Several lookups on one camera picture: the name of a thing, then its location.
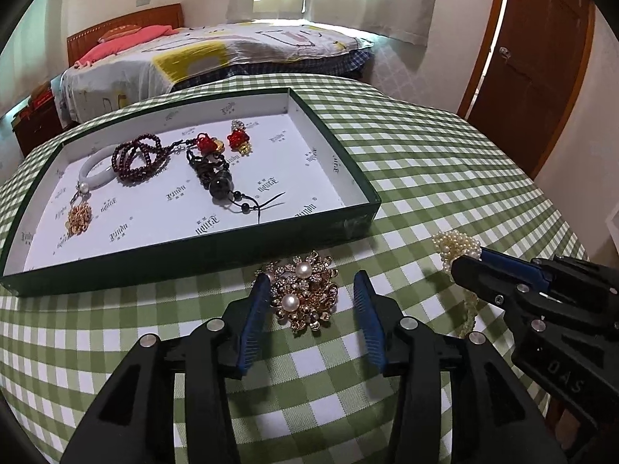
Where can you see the red knot charm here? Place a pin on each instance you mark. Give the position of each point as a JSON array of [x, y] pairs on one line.
[[238, 139], [207, 144]]

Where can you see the red boxes stack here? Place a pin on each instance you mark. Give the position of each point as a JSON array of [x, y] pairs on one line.
[[41, 94]]

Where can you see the green checked tablecloth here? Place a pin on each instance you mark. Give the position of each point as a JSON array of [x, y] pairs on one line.
[[435, 164]]

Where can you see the dark green tray box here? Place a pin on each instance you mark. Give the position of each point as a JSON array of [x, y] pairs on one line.
[[159, 261]]

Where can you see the small crystal brooch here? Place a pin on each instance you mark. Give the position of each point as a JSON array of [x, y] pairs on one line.
[[236, 124]]

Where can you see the metal door knob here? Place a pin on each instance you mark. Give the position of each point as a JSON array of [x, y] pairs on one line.
[[504, 52]]

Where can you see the cream pearl cluster clip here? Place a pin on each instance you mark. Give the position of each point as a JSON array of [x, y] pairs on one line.
[[449, 244]]

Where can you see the gold filigree brooch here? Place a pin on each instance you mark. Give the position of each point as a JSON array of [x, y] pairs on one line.
[[79, 218]]

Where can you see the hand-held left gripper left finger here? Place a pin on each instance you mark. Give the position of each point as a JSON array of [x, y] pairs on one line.
[[251, 319]]

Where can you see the white jade bangle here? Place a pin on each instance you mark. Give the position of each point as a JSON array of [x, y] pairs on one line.
[[89, 169]]

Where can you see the pink pillow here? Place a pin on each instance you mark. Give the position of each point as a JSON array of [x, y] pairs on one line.
[[125, 43]]

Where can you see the floral pearl rhinestone brooch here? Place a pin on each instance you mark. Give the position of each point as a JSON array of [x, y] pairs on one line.
[[302, 295]]

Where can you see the brown wooden door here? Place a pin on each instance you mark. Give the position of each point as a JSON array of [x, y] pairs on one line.
[[537, 67]]

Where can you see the dark wooden nightstand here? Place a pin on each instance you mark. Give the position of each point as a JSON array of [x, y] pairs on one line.
[[36, 128]]

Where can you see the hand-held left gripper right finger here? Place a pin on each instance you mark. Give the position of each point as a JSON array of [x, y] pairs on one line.
[[370, 319]]

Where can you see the wooden bed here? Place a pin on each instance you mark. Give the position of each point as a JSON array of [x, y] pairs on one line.
[[125, 22]]

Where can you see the patterned bedspread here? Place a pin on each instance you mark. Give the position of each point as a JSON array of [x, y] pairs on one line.
[[217, 53]]

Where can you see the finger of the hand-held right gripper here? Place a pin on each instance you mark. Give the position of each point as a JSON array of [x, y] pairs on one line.
[[488, 280], [512, 263]]

